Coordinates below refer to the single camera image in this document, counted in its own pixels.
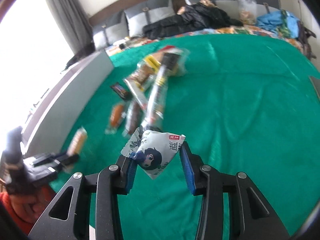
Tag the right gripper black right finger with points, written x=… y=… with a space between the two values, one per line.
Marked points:
x=250 y=214

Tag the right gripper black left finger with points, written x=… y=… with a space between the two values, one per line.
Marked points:
x=67 y=215

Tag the white cartoon snack packet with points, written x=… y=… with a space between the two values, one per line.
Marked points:
x=152 y=150

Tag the brown snack bar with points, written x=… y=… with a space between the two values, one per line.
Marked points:
x=133 y=117

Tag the long clear snack bar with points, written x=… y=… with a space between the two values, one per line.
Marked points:
x=154 y=112

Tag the yellow dried tofu packet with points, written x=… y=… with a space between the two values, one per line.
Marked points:
x=143 y=77

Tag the bread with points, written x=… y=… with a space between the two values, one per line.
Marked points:
x=172 y=57

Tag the left hand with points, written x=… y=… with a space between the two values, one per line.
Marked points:
x=25 y=210

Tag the grey white board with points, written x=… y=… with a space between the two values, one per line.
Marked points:
x=48 y=127

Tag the orange wafer snack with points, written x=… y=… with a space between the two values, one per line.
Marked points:
x=77 y=142

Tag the orange sausage snack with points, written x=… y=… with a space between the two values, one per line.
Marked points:
x=116 y=118

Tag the dark chocolate bar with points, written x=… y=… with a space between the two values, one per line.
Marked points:
x=123 y=93

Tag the grey cushion far left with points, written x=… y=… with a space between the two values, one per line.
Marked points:
x=110 y=30

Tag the grey curtain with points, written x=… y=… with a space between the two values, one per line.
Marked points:
x=73 y=22

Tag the grey cushion middle left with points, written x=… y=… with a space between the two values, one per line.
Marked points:
x=146 y=13

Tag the black jacket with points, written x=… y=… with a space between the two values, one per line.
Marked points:
x=194 y=18

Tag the blue cloth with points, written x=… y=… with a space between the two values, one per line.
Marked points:
x=281 y=22

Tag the clear plastic bag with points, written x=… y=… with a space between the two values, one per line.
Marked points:
x=247 y=11

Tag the dark bag with straps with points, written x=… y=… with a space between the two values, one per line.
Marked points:
x=303 y=37

